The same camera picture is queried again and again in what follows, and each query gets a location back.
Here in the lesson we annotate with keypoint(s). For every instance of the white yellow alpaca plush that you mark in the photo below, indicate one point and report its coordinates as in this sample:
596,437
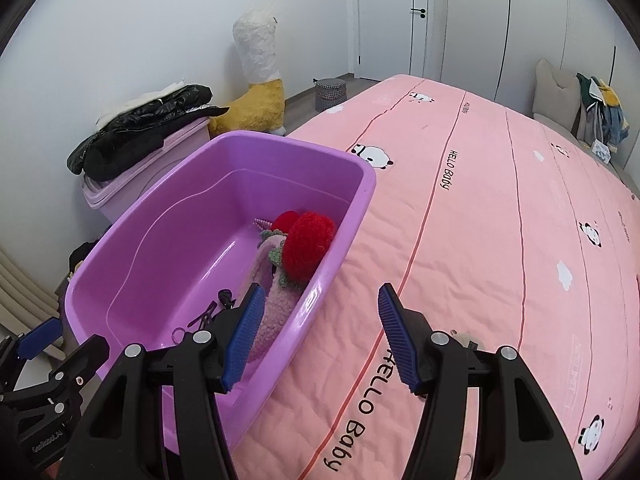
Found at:
257,100

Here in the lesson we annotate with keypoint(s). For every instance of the grey woven basket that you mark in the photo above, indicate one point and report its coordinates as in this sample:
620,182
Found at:
330,96

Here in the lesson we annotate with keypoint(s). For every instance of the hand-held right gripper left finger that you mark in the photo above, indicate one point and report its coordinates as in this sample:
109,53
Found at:
245,340

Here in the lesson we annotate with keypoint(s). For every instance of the pile of clothes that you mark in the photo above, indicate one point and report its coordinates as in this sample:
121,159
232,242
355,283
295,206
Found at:
607,110

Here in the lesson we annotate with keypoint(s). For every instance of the white door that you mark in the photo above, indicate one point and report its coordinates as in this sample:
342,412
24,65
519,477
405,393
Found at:
428,20

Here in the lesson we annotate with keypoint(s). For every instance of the small dark cloth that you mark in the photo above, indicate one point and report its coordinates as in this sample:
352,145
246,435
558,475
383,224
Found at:
82,257

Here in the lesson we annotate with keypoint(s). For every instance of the dark hair clip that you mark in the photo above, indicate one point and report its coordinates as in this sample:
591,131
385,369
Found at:
204,317

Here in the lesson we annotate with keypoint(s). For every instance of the white blue small packet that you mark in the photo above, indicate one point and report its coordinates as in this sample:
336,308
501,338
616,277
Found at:
600,150

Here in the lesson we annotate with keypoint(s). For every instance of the black puffer jacket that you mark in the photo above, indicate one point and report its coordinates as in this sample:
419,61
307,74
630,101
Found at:
130,135

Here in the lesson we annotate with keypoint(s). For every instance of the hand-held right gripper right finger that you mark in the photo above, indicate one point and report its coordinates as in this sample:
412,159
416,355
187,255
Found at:
397,340

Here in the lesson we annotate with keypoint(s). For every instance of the beige cushion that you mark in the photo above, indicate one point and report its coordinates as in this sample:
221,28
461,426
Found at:
555,95

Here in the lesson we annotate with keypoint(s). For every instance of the purple plastic bin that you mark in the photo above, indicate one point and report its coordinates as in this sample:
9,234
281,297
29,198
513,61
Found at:
165,240

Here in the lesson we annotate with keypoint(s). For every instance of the light purple storage box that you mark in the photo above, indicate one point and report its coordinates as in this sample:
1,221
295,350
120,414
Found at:
150,170

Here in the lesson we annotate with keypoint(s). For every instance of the pink strawberry plush headband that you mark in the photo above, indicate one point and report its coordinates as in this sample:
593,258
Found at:
310,240

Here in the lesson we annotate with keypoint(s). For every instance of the pink panda print quilt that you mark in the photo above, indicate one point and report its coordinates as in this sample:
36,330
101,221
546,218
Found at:
500,210

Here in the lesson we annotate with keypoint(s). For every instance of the beige slatted panel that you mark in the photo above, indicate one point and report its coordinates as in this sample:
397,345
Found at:
25,300

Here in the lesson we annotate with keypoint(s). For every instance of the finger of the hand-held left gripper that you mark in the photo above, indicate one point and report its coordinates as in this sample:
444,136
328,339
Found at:
45,335
80,360

